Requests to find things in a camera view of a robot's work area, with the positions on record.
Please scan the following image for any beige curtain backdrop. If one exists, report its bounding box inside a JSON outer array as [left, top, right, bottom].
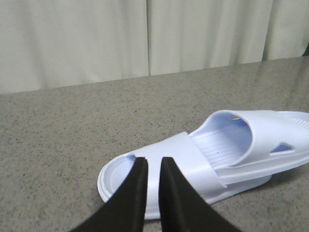
[[0, 0, 309, 94]]

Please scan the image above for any light blue slipper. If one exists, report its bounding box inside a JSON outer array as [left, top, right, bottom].
[[97, 132, 271, 220], [190, 110, 309, 185]]

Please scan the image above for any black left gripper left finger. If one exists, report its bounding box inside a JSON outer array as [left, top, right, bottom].
[[72, 158, 148, 232]]

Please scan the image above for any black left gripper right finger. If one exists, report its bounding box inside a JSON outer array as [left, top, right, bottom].
[[159, 157, 231, 232]]

